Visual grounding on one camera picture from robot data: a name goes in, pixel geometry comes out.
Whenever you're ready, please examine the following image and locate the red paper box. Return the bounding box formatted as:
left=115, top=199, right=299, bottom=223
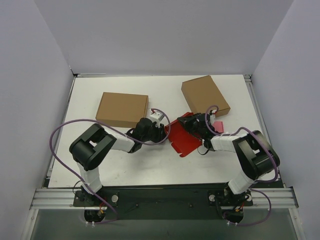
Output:
left=164, top=119, right=202, bottom=158

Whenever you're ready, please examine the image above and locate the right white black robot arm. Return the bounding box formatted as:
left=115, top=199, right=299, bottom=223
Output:
left=177, top=111, right=280, bottom=195

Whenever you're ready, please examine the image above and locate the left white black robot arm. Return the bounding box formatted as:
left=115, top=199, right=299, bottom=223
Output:
left=69, top=117, right=166, bottom=206

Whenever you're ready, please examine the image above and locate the pink paper box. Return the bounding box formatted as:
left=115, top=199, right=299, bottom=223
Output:
left=212, top=121, right=224, bottom=134

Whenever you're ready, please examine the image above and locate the right brown cardboard box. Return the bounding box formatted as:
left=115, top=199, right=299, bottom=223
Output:
left=181, top=75, right=231, bottom=117

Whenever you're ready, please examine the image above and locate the brown cardboard box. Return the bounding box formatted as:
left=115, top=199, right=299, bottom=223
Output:
left=95, top=92, right=149, bottom=128
left=181, top=75, right=231, bottom=117

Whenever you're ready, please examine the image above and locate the left brown cardboard box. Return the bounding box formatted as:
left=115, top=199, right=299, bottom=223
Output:
left=95, top=92, right=149, bottom=128

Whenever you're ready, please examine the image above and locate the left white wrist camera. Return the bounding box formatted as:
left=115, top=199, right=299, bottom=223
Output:
left=149, top=110, right=165, bottom=128

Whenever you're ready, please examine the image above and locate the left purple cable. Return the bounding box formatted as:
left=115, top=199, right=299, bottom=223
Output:
left=49, top=107, right=171, bottom=225

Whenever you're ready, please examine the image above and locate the purple cable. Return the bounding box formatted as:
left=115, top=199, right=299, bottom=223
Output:
left=49, top=107, right=171, bottom=225
left=204, top=105, right=280, bottom=226

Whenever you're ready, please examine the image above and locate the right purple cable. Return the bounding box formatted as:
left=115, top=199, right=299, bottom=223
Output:
left=204, top=105, right=280, bottom=226

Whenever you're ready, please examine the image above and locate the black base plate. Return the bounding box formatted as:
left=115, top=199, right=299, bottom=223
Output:
left=73, top=183, right=253, bottom=222

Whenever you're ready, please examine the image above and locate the aluminium frame rail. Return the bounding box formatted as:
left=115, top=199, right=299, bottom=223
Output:
left=30, top=187, right=299, bottom=210

